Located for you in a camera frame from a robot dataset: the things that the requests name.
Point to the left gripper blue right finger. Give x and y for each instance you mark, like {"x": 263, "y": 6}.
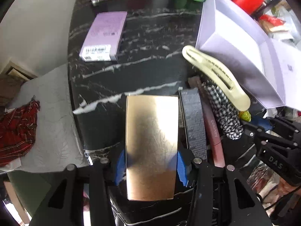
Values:
{"x": 181, "y": 169}

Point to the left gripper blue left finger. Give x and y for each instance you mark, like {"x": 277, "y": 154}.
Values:
{"x": 120, "y": 168}

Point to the green yellow lollipop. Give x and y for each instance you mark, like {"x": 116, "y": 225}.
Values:
{"x": 245, "y": 116}

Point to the pink lip gloss tube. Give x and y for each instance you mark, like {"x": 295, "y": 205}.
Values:
{"x": 209, "y": 123}

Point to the black white checkered scrunchie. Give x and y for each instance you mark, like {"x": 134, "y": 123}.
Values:
{"x": 226, "y": 114}

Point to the gold rectangular box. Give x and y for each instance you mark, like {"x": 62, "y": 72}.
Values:
{"x": 151, "y": 144}

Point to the cream hair claw clip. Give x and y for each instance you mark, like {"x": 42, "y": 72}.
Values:
{"x": 220, "y": 75}

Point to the purple small carton box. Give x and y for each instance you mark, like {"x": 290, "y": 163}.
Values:
{"x": 103, "y": 38}

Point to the lavender open gift box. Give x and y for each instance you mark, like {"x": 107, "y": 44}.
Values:
{"x": 266, "y": 68}

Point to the red plaid cloth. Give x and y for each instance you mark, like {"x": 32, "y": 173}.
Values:
{"x": 18, "y": 131}

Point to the red snack sachet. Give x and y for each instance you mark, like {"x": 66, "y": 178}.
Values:
{"x": 272, "y": 20}

